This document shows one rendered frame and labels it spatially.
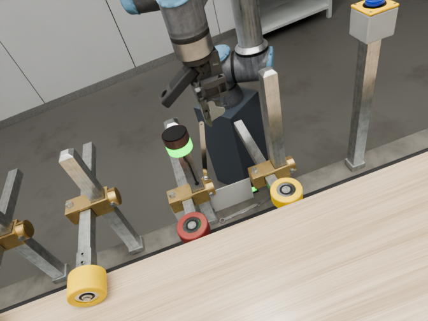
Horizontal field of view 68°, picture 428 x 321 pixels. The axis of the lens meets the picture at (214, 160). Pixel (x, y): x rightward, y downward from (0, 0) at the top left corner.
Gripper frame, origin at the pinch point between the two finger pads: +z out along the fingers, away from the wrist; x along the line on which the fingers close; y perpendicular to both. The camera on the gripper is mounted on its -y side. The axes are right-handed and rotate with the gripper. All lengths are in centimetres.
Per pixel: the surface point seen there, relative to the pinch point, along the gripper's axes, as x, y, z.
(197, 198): -10.3, -10.0, 16.2
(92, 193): -9.6, -33.9, 1.4
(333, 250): -41.3, 14.0, 11.2
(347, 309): -52, 10, 11
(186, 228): -23.1, -14.5, 10.8
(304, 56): 180, 119, 101
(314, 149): 68, 68, 101
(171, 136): -13.5, -9.7, -10.1
